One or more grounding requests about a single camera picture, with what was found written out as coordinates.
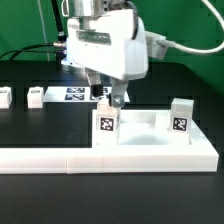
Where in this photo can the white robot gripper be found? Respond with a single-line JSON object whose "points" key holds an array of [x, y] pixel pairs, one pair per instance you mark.
{"points": [[109, 48]]}

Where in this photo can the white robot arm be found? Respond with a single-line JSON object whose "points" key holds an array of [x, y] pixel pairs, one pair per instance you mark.
{"points": [[88, 11]]}

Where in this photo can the white marker sheet with tags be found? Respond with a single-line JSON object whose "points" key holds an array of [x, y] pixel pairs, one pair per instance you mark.
{"points": [[73, 94]]}

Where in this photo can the white L-shaped obstacle fence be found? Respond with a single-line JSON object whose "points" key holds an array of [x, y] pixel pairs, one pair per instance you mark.
{"points": [[92, 160]]}

